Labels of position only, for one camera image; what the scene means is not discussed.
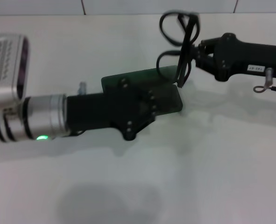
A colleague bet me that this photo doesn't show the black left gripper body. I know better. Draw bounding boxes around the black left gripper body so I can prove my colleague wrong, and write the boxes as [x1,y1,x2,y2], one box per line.
[66,78,157,142]

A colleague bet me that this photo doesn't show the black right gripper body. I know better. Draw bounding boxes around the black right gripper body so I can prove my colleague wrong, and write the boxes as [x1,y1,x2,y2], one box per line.
[213,32,276,82]

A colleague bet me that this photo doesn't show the black round-lens glasses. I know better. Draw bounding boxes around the black round-lens glasses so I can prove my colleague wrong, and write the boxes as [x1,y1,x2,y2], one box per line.
[156,11,200,89]

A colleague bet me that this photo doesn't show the green glasses case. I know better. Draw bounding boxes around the green glasses case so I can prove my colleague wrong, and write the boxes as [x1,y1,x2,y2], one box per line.
[101,66,183,116]

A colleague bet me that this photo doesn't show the left gripper connector cable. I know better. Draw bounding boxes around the left gripper connector cable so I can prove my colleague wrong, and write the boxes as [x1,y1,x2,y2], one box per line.
[78,81,87,95]

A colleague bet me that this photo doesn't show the gripper connector cable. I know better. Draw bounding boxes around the gripper connector cable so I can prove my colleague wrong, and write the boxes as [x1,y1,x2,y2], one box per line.
[78,81,87,95]
[253,67,276,95]

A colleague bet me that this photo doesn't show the right gripper connector cable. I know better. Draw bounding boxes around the right gripper connector cable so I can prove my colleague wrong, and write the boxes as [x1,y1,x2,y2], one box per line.
[253,67,276,95]

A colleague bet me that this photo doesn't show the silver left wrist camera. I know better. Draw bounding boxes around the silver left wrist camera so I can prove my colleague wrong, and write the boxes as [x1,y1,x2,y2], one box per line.
[0,34,31,110]

